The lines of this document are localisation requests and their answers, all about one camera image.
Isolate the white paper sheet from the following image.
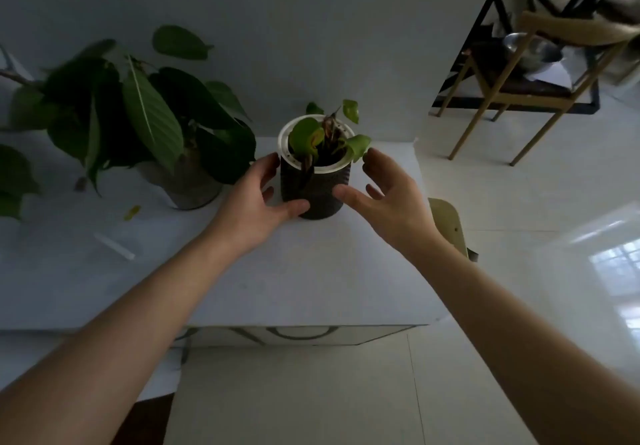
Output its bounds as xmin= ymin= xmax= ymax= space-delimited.
xmin=525 ymin=58 xmax=573 ymax=91

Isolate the person's left forearm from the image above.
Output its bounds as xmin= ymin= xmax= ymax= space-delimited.
xmin=0 ymin=230 xmax=247 ymax=445

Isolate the white stick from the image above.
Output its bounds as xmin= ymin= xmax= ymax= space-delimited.
xmin=94 ymin=233 xmax=136 ymax=262

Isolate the metal bowl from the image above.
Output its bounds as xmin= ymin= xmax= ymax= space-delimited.
xmin=502 ymin=32 xmax=566 ymax=74

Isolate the yellow-green chair back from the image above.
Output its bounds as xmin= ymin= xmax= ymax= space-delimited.
xmin=427 ymin=198 xmax=479 ymax=263

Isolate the grey round plant pot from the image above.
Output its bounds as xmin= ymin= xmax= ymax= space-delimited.
xmin=135 ymin=143 xmax=224 ymax=210

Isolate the person's left hand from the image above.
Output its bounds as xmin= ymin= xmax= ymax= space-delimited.
xmin=207 ymin=153 xmax=311 ymax=261

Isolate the green plant with bare branch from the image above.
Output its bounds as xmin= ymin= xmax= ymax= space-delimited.
xmin=0 ymin=44 xmax=42 ymax=221

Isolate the person's right hand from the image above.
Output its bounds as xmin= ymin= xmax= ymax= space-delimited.
xmin=332 ymin=148 xmax=442 ymax=261

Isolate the large broad-leaf green plant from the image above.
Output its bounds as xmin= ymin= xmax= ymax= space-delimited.
xmin=10 ymin=24 xmax=257 ymax=196

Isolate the dark textured pot white rim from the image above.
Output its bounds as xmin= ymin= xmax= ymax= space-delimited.
xmin=277 ymin=114 xmax=357 ymax=220

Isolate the wooden chair with dark seat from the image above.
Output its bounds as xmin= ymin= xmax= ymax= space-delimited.
xmin=447 ymin=9 xmax=640 ymax=167

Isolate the small green potted plant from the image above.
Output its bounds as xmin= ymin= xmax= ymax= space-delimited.
xmin=288 ymin=99 xmax=373 ymax=171

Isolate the person's right forearm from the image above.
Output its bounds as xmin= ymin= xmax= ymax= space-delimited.
xmin=406 ymin=232 xmax=640 ymax=445

